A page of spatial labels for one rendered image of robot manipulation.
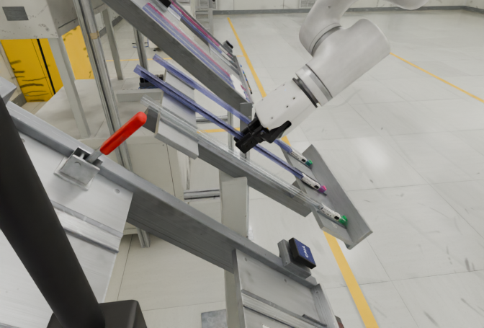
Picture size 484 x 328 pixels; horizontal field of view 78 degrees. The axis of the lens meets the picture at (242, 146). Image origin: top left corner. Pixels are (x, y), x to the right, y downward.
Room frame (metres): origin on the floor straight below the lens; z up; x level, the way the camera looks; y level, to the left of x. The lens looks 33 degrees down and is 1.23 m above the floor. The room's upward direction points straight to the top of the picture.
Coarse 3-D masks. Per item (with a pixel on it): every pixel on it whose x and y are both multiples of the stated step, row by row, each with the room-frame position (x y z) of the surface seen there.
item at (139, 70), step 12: (144, 72) 0.49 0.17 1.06; (156, 84) 0.50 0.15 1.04; (168, 84) 0.51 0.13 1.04; (180, 96) 0.50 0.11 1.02; (192, 108) 0.51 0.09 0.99; (204, 108) 0.52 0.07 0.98; (216, 120) 0.51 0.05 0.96; (228, 132) 0.52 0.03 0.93; (240, 132) 0.53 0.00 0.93; (276, 156) 0.54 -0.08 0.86; (288, 168) 0.54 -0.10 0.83
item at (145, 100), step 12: (144, 96) 0.42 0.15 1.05; (156, 108) 0.41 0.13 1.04; (180, 120) 0.42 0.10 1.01; (192, 132) 0.42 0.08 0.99; (204, 132) 0.43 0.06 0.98; (216, 144) 0.43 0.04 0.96; (240, 156) 0.43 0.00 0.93; (252, 168) 0.44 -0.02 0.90; (264, 168) 0.45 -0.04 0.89; (276, 180) 0.44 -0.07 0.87; (300, 192) 0.45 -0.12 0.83; (312, 204) 0.46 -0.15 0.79
